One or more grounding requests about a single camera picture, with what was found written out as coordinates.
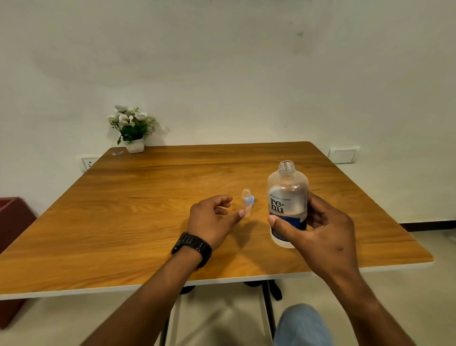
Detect person's left hand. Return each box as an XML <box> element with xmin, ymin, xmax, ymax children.
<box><xmin>186</xmin><ymin>195</ymin><xmax>246</xmax><ymax>252</ymax></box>

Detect person's right hand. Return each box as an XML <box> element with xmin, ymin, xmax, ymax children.
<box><xmin>267</xmin><ymin>192</ymin><xmax>361</xmax><ymax>282</ymax></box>

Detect clear small bottle red label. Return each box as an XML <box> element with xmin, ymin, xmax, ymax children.
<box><xmin>241</xmin><ymin>189</ymin><xmax>253</xmax><ymax>219</ymax></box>

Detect clear large bottle blue label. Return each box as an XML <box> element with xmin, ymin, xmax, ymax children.
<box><xmin>266</xmin><ymin>160</ymin><xmax>309</xmax><ymax>249</ymax></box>

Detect person's left forearm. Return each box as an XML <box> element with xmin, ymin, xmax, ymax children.
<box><xmin>80</xmin><ymin>249</ymin><xmax>204</xmax><ymax>346</ymax></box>

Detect person's right leg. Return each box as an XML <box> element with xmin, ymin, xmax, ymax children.
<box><xmin>272</xmin><ymin>303</ymin><xmax>334</xmax><ymax>346</ymax></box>

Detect black wristwatch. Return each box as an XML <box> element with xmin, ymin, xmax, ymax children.
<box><xmin>171</xmin><ymin>232</ymin><xmax>213</xmax><ymax>269</ymax></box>

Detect white flowers in white pot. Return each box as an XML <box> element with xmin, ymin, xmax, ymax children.
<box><xmin>107</xmin><ymin>105</ymin><xmax>156</xmax><ymax>154</ymax></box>

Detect maroon cabinet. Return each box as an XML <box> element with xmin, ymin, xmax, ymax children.
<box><xmin>0</xmin><ymin>197</ymin><xmax>38</xmax><ymax>330</ymax></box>

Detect black metal table frame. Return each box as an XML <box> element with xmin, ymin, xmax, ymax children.
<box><xmin>159</xmin><ymin>279</ymin><xmax>283</xmax><ymax>346</ymax></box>

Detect white wall switch plate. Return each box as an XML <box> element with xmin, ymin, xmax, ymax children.
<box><xmin>327</xmin><ymin>145</ymin><xmax>361</xmax><ymax>165</ymax></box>

